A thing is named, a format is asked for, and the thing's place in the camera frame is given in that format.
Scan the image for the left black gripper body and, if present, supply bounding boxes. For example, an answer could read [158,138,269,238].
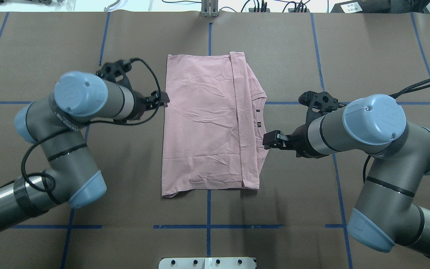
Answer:
[131,91,152,120]

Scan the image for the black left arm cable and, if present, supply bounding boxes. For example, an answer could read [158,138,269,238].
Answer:
[21,57,162,206]

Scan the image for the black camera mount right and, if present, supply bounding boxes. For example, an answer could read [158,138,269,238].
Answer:
[298,91,347,126]

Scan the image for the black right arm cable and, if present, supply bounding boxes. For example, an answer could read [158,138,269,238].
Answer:
[338,74,430,183]

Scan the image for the aluminium frame post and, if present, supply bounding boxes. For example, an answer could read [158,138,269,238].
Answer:
[200,0,219,18]

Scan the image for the pink Snoopy t-shirt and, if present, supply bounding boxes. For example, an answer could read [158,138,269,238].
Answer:
[161,52,268,198]

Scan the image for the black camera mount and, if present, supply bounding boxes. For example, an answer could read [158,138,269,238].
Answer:
[298,91,347,126]
[96,60,133,90]

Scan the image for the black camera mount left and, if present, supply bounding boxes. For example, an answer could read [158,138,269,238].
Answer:
[96,60,133,90]

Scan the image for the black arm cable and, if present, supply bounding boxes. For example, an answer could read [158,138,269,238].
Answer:
[338,74,430,183]
[21,57,162,206]

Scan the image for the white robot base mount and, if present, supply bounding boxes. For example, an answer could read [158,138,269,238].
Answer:
[158,257,258,269]

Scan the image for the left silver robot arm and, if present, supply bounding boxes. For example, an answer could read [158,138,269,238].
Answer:
[0,71,169,232]

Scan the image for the black box with label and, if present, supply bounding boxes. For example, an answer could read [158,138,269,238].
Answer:
[330,0,391,13]

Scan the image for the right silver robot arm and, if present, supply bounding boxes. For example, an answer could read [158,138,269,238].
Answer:
[262,91,430,259]

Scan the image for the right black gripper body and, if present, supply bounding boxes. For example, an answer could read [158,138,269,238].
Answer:
[288,125,321,158]

